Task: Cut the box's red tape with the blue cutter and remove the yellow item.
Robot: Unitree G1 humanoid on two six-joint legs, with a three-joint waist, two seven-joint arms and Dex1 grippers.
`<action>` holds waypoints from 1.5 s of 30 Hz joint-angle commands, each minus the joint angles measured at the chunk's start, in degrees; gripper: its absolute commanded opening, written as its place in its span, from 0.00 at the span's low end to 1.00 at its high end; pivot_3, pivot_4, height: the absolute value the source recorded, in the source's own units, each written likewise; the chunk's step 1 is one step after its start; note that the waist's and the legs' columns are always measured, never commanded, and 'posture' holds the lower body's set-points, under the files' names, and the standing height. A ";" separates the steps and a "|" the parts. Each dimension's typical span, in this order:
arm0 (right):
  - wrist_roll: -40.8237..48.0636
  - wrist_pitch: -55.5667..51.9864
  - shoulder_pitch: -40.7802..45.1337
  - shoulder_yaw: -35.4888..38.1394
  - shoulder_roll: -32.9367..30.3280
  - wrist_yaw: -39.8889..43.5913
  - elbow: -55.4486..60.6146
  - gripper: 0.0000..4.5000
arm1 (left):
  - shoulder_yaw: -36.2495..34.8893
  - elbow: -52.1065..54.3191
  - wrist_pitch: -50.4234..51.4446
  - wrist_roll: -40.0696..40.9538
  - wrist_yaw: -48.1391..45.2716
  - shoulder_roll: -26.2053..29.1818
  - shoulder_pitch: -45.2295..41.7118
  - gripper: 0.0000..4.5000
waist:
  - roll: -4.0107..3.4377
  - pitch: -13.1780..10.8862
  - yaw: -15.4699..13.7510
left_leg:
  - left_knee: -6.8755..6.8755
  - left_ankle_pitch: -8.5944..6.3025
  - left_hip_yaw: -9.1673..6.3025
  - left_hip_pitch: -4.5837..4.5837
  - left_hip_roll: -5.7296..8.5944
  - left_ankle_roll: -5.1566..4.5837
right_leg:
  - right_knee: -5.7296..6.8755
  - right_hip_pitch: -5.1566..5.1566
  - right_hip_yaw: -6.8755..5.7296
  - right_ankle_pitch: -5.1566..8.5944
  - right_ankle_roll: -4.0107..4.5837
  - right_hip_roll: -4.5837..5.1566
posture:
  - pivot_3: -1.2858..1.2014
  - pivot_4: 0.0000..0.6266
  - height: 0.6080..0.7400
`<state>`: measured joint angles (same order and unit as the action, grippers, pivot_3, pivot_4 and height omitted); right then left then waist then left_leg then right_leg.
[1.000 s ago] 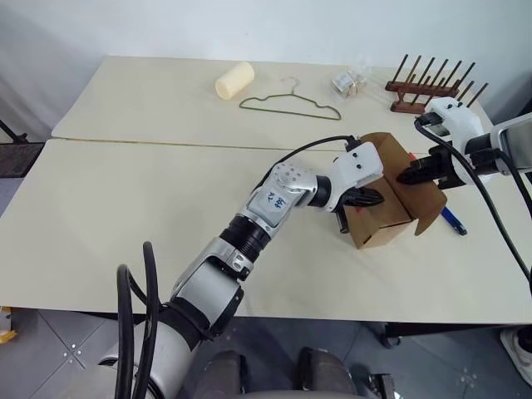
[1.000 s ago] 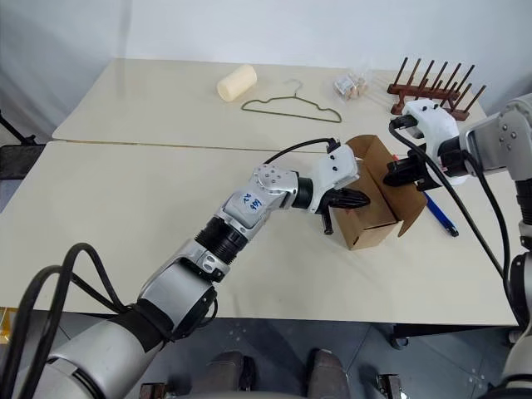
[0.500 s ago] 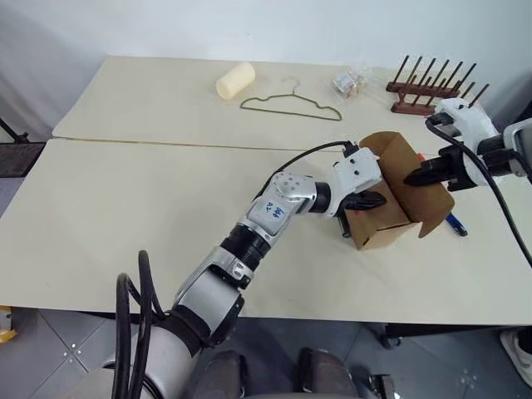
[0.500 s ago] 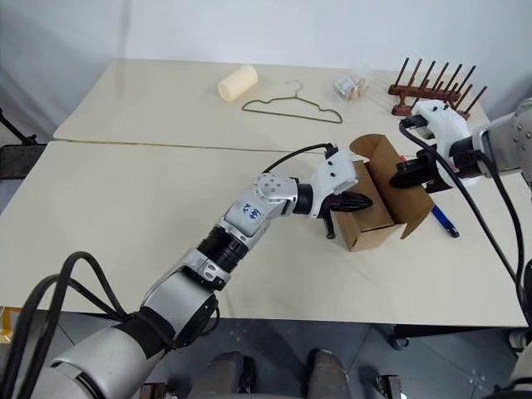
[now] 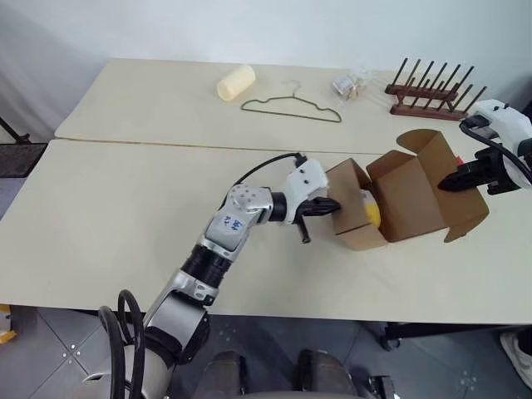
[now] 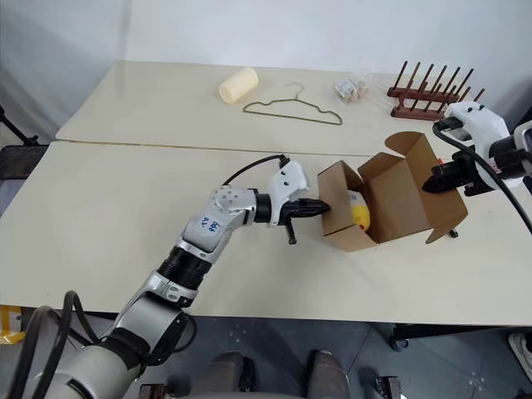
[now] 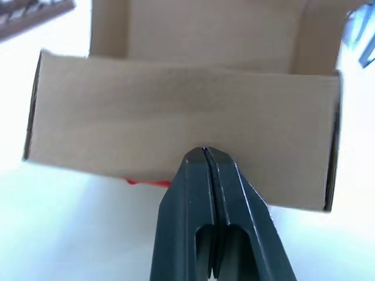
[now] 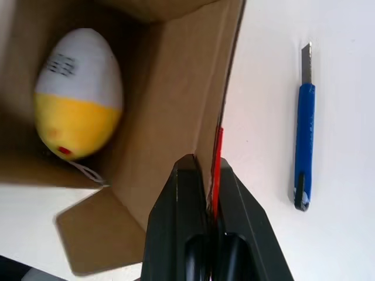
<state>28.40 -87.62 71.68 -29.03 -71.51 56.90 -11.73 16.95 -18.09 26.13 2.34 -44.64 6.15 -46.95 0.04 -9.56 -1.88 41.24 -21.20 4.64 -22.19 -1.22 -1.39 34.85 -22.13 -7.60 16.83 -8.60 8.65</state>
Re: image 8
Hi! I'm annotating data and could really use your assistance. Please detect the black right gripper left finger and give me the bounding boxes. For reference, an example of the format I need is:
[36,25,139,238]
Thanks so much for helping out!
[140,153,212,281]

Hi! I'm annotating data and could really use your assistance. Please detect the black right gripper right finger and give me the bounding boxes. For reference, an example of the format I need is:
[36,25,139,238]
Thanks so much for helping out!
[211,157,295,281]

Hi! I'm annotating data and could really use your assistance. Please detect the red tape strip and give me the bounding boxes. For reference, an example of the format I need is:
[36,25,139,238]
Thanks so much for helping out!
[209,126,225,224]

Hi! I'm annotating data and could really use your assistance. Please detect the blue utility cutter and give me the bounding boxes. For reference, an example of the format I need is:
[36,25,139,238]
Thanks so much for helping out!
[294,42,318,213]

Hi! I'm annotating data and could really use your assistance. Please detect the brown cardboard box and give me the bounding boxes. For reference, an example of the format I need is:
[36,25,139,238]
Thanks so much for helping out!
[0,0,247,276]

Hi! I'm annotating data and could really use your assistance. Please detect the yellow and white egg toy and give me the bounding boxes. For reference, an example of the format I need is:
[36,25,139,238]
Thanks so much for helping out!
[33,28,124,187]

